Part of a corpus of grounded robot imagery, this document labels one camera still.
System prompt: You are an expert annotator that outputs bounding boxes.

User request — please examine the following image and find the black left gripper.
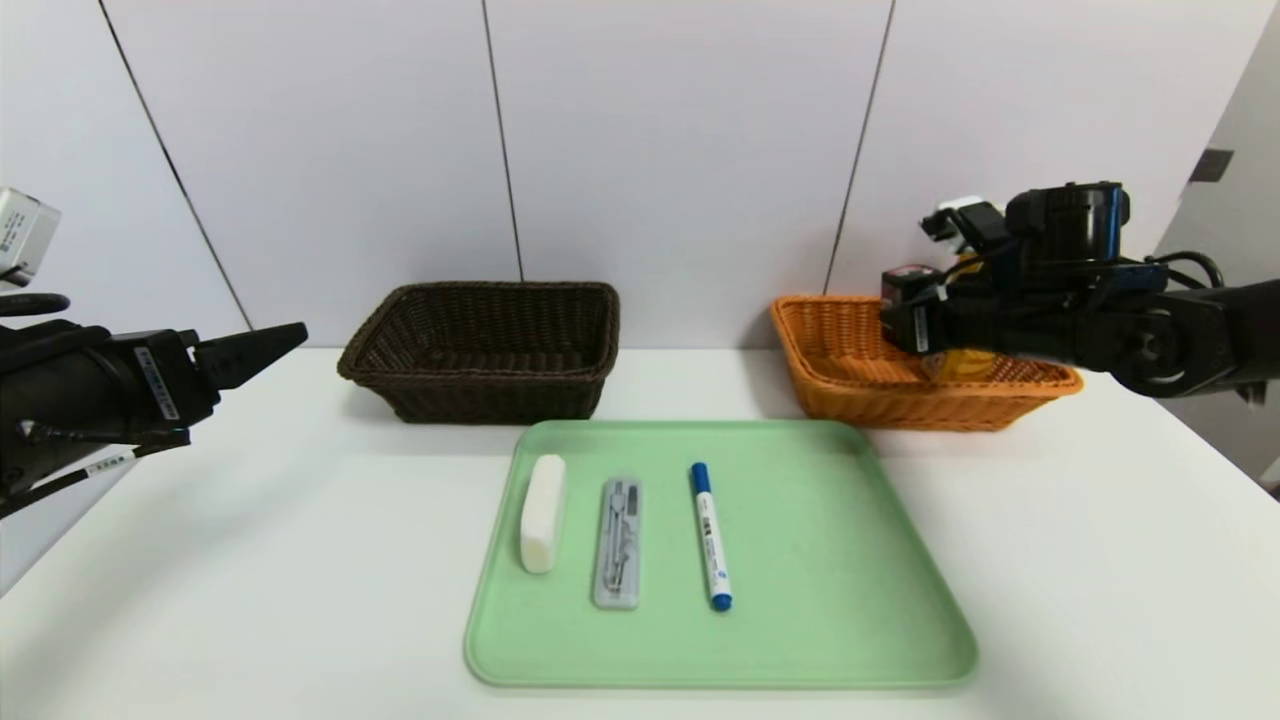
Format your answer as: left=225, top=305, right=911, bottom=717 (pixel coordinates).
left=0, top=321, right=309, bottom=488

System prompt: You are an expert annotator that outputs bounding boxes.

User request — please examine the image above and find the white rectangular eraser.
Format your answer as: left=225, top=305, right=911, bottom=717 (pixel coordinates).
left=520, top=454, right=567, bottom=574

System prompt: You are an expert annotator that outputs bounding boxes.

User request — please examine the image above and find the grey clear compass case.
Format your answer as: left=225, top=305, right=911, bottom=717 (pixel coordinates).
left=592, top=476, right=643, bottom=610

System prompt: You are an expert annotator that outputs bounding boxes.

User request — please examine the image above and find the small black snack carton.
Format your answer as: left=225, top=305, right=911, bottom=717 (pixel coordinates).
left=880, top=264, right=946, bottom=307

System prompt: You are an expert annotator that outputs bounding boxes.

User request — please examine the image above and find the tall yellow chip box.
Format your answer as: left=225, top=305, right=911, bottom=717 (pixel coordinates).
left=922, top=250, right=1006, bottom=382

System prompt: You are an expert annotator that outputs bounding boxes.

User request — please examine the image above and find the dark brown wicker basket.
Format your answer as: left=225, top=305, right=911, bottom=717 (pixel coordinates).
left=338, top=283, right=621, bottom=426

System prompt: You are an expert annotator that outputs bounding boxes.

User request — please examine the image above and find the orange wicker basket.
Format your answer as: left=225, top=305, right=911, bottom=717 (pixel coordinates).
left=768, top=296, right=1084, bottom=433

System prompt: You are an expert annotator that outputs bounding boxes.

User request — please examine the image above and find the blue white marker pen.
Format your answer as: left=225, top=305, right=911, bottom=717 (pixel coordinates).
left=689, top=462, right=732, bottom=611

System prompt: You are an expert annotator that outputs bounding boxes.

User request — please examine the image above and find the light green plastic tray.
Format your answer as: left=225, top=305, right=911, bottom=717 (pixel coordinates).
left=464, top=419, right=979, bottom=689

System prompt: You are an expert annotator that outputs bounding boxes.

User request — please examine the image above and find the thick black looped cable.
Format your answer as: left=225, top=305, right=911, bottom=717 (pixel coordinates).
left=0, top=292, right=71, bottom=319

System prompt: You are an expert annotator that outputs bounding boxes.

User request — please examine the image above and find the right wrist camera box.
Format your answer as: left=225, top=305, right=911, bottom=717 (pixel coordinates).
left=920, top=197, right=1011, bottom=258

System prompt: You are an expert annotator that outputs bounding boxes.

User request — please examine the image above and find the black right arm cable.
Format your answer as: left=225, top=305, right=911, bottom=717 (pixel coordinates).
left=1150, top=250, right=1227, bottom=293

